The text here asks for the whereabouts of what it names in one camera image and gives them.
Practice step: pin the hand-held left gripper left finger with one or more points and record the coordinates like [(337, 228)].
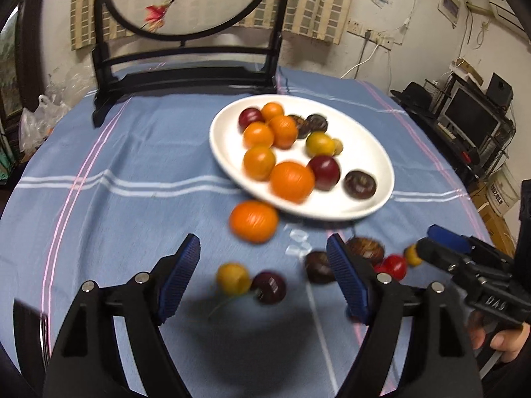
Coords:
[(182, 271)]

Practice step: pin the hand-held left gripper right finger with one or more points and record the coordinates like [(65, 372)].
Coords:
[(346, 275)]

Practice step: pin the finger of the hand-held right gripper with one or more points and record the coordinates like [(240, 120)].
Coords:
[(439, 257), (446, 236)]

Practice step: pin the tan longan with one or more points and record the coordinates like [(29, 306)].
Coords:
[(233, 278), (412, 256), (338, 146)]

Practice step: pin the dark water chestnut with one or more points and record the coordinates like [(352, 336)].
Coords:
[(367, 248), (302, 126), (359, 183), (317, 123), (317, 267)]

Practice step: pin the red cherry tomato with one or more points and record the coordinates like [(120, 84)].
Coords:
[(395, 266)]

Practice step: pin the small dark red plum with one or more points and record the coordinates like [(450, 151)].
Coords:
[(269, 287)]

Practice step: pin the small orange mandarin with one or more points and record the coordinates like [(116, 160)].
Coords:
[(254, 221), (258, 134), (272, 112)]

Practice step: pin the large dark red plum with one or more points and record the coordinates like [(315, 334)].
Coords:
[(324, 172)]

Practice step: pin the white oval plate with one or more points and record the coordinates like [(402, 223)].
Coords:
[(373, 149)]

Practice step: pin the orange tomato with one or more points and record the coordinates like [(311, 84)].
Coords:
[(259, 161)]

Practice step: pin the yellow-green tomato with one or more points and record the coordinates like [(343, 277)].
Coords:
[(320, 144)]

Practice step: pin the textured orange mandarin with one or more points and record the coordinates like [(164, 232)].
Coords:
[(283, 131)]

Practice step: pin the person's right hand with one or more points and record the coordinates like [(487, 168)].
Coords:
[(512, 344)]

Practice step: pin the cardboard box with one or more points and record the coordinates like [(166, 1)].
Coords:
[(493, 228)]

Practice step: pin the clear plastic piece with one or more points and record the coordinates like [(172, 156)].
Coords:
[(298, 242)]

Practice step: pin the computer monitor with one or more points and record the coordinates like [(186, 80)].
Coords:
[(468, 118)]

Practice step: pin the blue striped tablecloth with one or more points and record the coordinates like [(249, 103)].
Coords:
[(145, 153)]

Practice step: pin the black hat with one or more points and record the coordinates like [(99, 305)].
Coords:
[(415, 93)]

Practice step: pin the black speaker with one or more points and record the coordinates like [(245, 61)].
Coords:
[(498, 89)]

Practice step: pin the white plastic bag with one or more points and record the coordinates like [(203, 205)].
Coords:
[(41, 116)]

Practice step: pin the white air conditioner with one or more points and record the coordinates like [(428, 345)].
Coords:
[(504, 8)]

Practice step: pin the checked curtain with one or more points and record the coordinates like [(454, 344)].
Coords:
[(315, 4)]

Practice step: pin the round embroidered table screen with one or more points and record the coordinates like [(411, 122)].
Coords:
[(186, 0)]

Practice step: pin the white wall socket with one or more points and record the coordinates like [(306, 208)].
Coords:
[(388, 43), (354, 27), (373, 37)]

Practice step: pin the white wall panel box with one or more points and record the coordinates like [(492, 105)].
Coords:
[(450, 6)]

